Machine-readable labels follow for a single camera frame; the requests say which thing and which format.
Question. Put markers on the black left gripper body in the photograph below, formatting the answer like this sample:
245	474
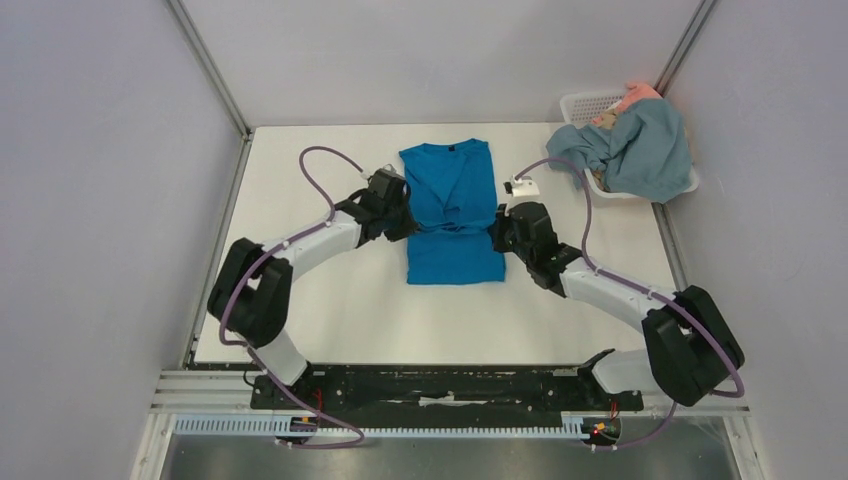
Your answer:
400	221

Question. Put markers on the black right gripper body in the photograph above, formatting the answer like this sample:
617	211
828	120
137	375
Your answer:
505	230

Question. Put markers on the bright blue t shirt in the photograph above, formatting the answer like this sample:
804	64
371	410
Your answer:
454	201

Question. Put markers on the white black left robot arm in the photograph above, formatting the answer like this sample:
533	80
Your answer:
252	291

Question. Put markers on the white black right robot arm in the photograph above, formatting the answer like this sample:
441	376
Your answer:
690	351

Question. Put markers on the tan t shirt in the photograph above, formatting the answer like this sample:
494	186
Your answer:
605	120

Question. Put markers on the white plastic laundry basket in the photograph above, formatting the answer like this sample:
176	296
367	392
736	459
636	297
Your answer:
579	109

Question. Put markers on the grey-blue t shirt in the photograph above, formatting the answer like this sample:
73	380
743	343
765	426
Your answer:
645	153

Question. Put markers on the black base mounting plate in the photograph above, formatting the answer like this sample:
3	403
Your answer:
384	396

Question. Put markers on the pink t shirt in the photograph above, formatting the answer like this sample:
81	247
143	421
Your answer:
635	93

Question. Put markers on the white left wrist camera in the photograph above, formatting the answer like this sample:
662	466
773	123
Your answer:
390	171

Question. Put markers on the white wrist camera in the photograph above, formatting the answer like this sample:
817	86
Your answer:
390	171
524	188

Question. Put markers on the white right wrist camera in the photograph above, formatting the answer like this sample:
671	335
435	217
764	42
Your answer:
524	188

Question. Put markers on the aluminium corner frame post left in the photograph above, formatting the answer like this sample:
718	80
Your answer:
208	66

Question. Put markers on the aluminium corner frame post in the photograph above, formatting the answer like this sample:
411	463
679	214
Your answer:
208	66
684	45

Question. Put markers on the white slotted cable duct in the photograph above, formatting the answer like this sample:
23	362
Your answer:
288	426

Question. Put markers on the aluminium front frame rail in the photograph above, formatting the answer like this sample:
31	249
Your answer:
224	392

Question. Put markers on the aluminium corner frame post right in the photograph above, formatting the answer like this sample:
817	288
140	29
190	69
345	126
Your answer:
684	45

